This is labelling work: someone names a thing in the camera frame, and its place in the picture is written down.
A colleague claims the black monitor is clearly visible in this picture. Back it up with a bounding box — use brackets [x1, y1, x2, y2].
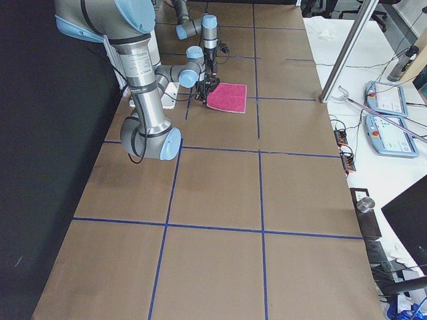
[382, 177, 426, 274]

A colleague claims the blue teach pendant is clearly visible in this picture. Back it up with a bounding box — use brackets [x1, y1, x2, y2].
[365, 81, 408, 117]
[365, 115, 419, 158]

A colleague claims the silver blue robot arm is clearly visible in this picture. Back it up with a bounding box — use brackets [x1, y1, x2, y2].
[171, 0, 230, 75]
[55, 1, 220, 160]

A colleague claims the upper blue teach pendant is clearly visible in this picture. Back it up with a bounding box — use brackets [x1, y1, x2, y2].
[365, 81, 408, 117]

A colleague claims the pink towel with white edge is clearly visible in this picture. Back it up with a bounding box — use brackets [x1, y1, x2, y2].
[206, 83, 247, 113]

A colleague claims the crumpled white tissue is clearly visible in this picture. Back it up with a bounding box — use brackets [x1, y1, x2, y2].
[318, 29, 336, 41]

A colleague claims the aluminium frame post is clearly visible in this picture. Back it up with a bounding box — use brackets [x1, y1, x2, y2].
[320, 0, 379, 103]

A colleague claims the long reacher grabber tool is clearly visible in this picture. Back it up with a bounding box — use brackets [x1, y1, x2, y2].
[337, 85, 427, 144]

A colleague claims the black box under cup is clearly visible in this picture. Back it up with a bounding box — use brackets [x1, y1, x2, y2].
[350, 188, 382, 241]

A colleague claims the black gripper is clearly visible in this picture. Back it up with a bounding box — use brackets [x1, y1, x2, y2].
[204, 41, 230, 75]
[195, 75, 220, 105]

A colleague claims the lower blue teach pendant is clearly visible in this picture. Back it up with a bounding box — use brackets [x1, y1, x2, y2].
[365, 115, 419, 158]

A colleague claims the small metal cup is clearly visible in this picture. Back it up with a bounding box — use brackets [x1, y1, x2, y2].
[356, 197, 375, 213]

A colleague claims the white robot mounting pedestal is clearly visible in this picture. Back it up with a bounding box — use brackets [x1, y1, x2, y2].
[126, 33, 179, 111]

